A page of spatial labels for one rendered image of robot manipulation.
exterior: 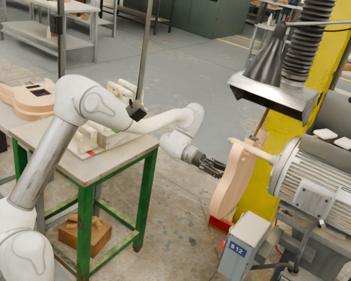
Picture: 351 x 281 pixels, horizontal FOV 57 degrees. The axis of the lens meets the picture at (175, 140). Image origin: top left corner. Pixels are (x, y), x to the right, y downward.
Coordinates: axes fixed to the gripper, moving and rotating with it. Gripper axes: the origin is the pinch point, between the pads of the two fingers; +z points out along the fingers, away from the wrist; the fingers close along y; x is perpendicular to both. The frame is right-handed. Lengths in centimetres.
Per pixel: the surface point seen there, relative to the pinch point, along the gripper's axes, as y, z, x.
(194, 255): -55, -20, -98
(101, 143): 15, -69, -12
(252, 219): 29.2, 20.9, 2.7
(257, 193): -91, -3, -46
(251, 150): 9.9, 6.5, 19.4
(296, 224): 18.0, 34.3, 4.1
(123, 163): 14, -52, -16
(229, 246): 40.0, 19.5, -4.6
